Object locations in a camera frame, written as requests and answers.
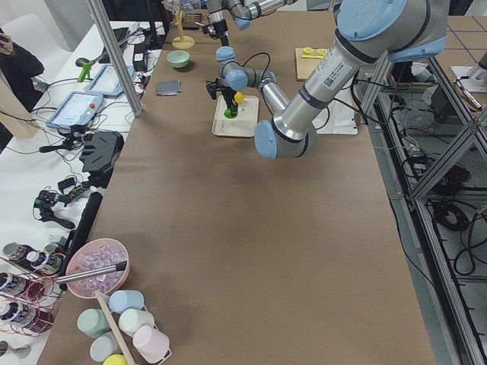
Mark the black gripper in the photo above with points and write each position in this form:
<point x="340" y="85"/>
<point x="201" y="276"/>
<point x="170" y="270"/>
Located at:
<point x="228" y="93"/>
<point x="221" y="28"/>

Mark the yellow lemon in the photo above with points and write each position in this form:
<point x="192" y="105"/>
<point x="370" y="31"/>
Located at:
<point x="238" y="97"/>

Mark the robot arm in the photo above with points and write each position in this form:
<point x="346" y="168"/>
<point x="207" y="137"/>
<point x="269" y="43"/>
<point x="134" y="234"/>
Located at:
<point x="241" y="12"/>
<point x="404" y="30"/>

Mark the white rabbit tray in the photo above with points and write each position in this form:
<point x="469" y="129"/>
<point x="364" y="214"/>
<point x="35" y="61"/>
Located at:
<point x="242" y="125"/>

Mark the wooden mug tree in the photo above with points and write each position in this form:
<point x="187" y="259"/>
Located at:
<point x="178" y="8"/>

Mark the mint green bowl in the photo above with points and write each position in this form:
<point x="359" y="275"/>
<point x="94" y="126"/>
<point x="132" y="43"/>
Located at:
<point x="178" y="58"/>

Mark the grey folded cloth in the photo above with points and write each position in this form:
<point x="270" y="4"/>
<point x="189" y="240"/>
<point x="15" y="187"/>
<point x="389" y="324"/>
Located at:
<point x="168" y="88"/>

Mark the wooden cutting board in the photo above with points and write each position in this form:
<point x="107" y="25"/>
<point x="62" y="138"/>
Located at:
<point x="304" y="67"/>

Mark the yellow plastic knife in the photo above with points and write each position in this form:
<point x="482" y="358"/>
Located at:
<point x="311" y="56"/>

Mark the teach pendant tablet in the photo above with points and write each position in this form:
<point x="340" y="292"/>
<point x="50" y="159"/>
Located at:
<point x="106" y="82"/>
<point x="78" y="108"/>

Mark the metal scoop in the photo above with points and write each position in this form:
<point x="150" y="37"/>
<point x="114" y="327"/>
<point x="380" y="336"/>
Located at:
<point x="121" y="266"/>

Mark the pink bowl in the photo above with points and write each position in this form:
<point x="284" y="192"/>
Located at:
<point x="98" y="254"/>

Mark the pastel cup rack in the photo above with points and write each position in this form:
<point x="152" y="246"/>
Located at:
<point x="124" y="315"/>

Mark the copper bottle rack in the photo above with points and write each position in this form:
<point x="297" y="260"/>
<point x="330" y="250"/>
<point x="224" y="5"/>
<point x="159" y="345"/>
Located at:
<point x="29" y="293"/>

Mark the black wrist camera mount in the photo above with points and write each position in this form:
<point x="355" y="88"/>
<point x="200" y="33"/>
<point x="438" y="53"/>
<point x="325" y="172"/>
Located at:
<point x="214" y="87"/>

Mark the aluminium frame post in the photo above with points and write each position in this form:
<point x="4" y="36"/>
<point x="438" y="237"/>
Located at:
<point x="107" y="36"/>

